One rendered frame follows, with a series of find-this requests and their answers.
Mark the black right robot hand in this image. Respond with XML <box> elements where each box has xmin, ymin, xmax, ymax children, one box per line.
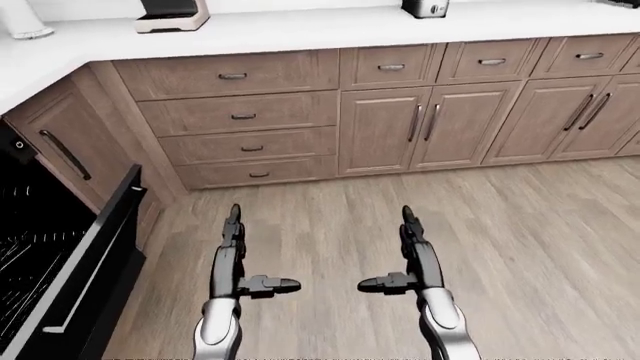
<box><xmin>356</xmin><ymin>204</ymin><xmax>447</xmax><ymax>298</ymax></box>

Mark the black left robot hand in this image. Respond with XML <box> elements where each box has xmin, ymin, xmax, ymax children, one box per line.
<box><xmin>209</xmin><ymin>203</ymin><xmax>302</xmax><ymax>302</ymax></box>

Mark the wooden cabinet door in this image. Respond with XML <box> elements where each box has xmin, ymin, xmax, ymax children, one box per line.
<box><xmin>548</xmin><ymin>73</ymin><xmax>640</xmax><ymax>161</ymax></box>
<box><xmin>338</xmin><ymin>87</ymin><xmax>433</xmax><ymax>177</ymax></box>
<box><xmin>481</xmin><ymin>75</ymin><xmax>614</xmax><ymax>166</ymax></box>
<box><xmin>616</xmin><ymin>129</ymin><xmax>640</xmax><ymax>157</ymax></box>
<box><xmin>409</xmin><ymin>81</ymin><xmax>524</xmax><ymax>171</ymax></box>

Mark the open black dishwasher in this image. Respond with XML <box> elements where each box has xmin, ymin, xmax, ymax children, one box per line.
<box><xmin>0</xmin><ymin>163</ymin><xmax>148</xmax><ymax>360</ymax></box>

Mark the black dishwasher body with racks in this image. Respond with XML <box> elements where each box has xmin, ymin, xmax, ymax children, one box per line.
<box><xmin>0</xmin><ymin>114</ymin><xmax>97</xmax><ymax>341</ymax></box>

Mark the wide wooden drawer front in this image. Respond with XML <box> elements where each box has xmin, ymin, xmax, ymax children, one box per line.
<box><xmin>174</xmin><ymin>155</ymin><xmax>339</xmax><ymax>190</ymax></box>
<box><xmin>136</xmin><ymin>90</ymin><xmax>340</xmax><ymax>138</ymax></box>
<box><xmin>157</xmin><ymin>125</ymin><xmax>339</xmax><ymax>167</ymax></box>
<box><xmin>112</xmin><ymin>48</ymin><xmax>341</xmax><ymax>102</ymax></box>

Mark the wooden corner cabinet panel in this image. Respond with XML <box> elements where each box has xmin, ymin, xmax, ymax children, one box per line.
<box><xmin>3</xmin><ymin>79</ymin><xmax>166</xmax><ymax>249</ymax></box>

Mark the short wooden drawer front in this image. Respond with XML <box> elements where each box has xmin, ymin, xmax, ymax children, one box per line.
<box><xmin>619</xmin><ymin>35</ymin><xmax>640</xmax><ymax>75</ymax></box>
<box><xmin>339</xmin><ymin>42</ymin><xmax>447</xmax><ymax>91</ymax></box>
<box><xmin>436</xmin><ymin>36</ymin><xmax>550</xmax><ymax>85</ymax></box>
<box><xmin>528</xmin><ymin>33</ymin><xmax>640</xmax><ymax>80</ymax></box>

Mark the white and black coffee machine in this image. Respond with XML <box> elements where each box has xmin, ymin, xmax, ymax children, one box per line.
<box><xmin>134</xmin><ymin>0</ymin><xmax>211</xmax><ymax>36</ymax></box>

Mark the silver toaster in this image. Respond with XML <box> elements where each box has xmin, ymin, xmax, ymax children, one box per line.
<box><xmin>400</xmin><ymin>0</ymin><xmax>452</xmax><ymax>20</ymax></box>

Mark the white ribbed container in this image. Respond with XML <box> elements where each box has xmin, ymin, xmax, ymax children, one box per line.
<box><xmin>0</xmin><ymin>0</ymin><xmax>56</xmax><ymax>40</ymax></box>

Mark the dark long door handle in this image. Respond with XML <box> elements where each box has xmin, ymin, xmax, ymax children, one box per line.
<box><xmin>578</xmin><ymin>92</ymin><xmax>613</xmax><ymax>132</ymax></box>
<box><xmin>563</xmin><ymin>93</ymin><xmax>596</xmax><ymax>132</ymax></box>
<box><xmin>407</xmin><ymin>104</ymin><xmax>424</xmax><ymax>144</ymax></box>
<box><xmin>423</xmin><ymin>103</ymin><xmax>442</xmax><ymax>143</ymax></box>

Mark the silver dishwasher door handle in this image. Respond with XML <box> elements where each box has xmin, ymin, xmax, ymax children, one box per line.
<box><xmin>41</xmin><ymin>239</ymin><xmax>109</xmax><ymax>336</ymax></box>

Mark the dark long panel handle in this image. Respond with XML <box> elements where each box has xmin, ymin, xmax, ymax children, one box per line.
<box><xmin>38</xmin><ymin>129</ymin><xmax>93</xmax><ymax>182</ymax></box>

